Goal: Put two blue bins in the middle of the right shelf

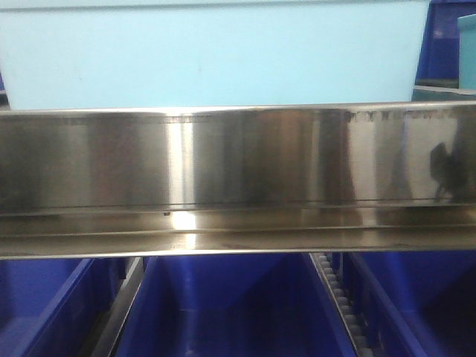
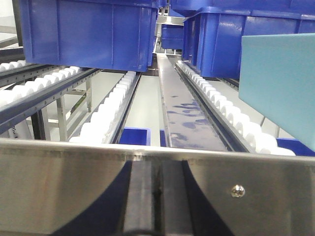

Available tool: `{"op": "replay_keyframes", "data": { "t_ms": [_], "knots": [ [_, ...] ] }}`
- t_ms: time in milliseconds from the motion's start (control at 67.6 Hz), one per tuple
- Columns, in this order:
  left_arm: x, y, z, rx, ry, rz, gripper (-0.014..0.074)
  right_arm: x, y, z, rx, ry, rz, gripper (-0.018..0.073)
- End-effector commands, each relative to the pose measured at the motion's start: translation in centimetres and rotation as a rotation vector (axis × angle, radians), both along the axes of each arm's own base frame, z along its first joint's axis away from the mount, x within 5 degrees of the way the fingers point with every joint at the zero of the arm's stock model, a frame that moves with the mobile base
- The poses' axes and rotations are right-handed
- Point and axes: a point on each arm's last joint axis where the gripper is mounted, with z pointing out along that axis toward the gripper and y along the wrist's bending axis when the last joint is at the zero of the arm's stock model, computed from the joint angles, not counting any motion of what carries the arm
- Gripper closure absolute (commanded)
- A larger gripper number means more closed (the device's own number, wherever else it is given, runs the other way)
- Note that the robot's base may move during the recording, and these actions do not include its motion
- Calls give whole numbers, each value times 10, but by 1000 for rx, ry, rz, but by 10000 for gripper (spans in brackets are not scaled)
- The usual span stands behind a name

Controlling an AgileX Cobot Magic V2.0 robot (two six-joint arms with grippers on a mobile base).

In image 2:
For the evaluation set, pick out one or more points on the dark blue bin left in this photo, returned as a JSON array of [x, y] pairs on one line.
[[104, 34]]

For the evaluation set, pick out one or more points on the lower dark blue bin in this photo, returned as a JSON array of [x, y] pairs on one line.
[[136, 136]]

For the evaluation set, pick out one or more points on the white roller track right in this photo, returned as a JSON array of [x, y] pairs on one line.
[[249, 134]]

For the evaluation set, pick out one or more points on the white roller track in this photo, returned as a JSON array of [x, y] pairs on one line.
[[249, 134], [97, 129], [20, 91]]

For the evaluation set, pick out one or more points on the white roller track centre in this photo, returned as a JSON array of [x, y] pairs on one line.
[[97, 129]]

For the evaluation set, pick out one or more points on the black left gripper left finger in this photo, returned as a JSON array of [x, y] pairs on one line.
[[125, 208]]

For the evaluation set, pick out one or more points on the dark blue bin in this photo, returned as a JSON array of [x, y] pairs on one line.
[[104, 34], [213, 29], [136, 136], [172, 37]]

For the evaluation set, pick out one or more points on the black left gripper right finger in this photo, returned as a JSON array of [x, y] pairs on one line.
[[185, 209]]

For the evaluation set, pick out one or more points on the steel shelf front rail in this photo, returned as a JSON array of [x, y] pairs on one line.
[[45, 185]]

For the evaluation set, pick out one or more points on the far dark blue bin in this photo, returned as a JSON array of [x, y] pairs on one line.
[[172, 37]]

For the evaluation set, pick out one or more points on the dark blue bin right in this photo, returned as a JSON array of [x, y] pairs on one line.
[[213, 29]]

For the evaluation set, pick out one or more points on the light blue plastic bin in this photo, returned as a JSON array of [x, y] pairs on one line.
[[277, 78]]

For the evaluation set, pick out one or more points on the white roller track left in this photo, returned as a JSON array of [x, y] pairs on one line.
[[20, 91]]

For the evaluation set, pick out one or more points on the steel lane divider strip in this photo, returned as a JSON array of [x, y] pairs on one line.
[[186, 126]]

